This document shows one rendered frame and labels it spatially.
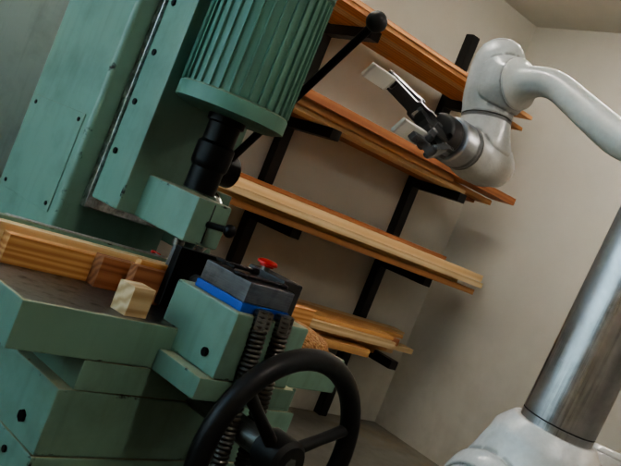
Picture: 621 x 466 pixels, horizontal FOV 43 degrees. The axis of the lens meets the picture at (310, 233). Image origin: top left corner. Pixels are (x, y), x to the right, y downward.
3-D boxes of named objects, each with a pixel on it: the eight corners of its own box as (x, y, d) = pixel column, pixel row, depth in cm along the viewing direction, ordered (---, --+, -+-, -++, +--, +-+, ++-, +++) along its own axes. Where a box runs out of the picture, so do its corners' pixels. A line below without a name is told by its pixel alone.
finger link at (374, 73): (396, 79, 142) (395, 77, 142) (374, 64, 136) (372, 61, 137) (384, 91, 143) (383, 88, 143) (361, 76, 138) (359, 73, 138)
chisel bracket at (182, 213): (177, 250, 117) (200, 196, 116) (128, 223, 126) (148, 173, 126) (214, 261, 122) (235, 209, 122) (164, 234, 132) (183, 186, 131)
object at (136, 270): (125, 299, 111) (138, 265, 111) (118, 294, 112) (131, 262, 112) (211, 317, 123) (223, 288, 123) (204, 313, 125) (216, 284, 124)
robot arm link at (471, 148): (434, 145, 158) (418, 135, 153) (470, 116, 154) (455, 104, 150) (454, 178, 153) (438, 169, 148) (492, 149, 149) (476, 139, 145)
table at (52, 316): (38, 384, 83) (59, 330, 82) (-66, 285, 103) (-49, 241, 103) (374, 419, 127) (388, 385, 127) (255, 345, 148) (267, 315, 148)
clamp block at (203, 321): (210, 379, 99) (237, 312, 99) (152, 337, 109) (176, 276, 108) (287, 389, 110) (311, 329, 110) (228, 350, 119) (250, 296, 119)
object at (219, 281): (239, 312, 101) (255, 271, 101) (189, 282, 108) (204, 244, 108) (305, 326, 110) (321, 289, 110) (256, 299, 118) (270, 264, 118)
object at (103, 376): (72, 389, 97) (84, 360, 97) (2, 325, 112) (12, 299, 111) (287, 411, 127) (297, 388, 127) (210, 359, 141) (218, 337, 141)
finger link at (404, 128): (413, 141, 136) (415, 145, 135) (390, 128, 131) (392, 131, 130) (426, 130, 135) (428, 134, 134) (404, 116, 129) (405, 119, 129)
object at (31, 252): (-1, 262, 103) (10, 233, 102) (-7, 257, 104) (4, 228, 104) (307, 331, 148) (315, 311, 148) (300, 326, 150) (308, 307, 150)
